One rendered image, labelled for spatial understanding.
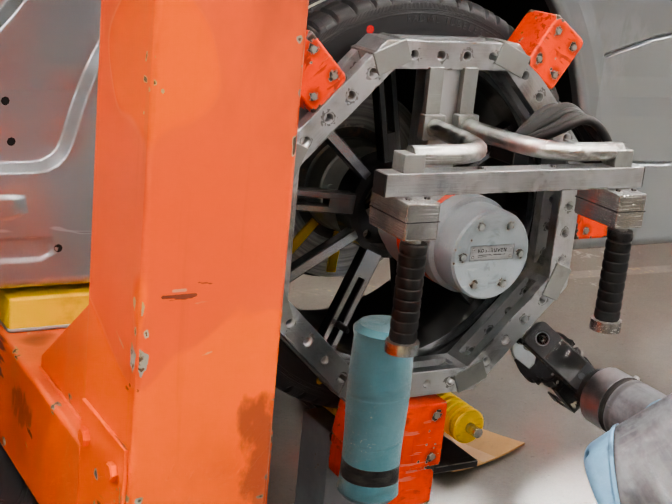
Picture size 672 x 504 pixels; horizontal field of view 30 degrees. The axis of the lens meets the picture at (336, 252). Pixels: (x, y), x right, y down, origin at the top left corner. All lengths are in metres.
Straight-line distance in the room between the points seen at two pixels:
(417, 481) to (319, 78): 0.67
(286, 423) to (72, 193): 1.57
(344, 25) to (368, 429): 0.57
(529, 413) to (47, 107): 2.04
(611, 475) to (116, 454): 0.51
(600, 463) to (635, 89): 1.03
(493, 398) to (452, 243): 1.86
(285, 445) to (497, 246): 1.47
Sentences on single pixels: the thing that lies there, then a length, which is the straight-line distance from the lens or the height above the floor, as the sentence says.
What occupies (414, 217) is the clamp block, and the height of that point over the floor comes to 0.93.
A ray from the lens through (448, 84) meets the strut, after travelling 1.80.
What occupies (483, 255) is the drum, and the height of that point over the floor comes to 0.85.
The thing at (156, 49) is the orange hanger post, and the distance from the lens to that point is 1.19.
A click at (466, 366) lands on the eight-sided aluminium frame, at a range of 1.96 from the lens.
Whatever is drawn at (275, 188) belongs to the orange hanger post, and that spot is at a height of 1.01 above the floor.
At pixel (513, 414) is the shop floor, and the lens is 3.44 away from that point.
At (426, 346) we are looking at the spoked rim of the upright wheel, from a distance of 2.01.
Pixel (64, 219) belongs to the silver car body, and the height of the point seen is 0.84.
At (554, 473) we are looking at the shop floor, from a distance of 3.14.
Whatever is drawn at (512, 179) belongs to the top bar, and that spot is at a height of 0.97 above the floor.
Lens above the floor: 1.31
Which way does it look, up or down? 16 degrees down
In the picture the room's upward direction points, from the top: 6 degrees clockwise
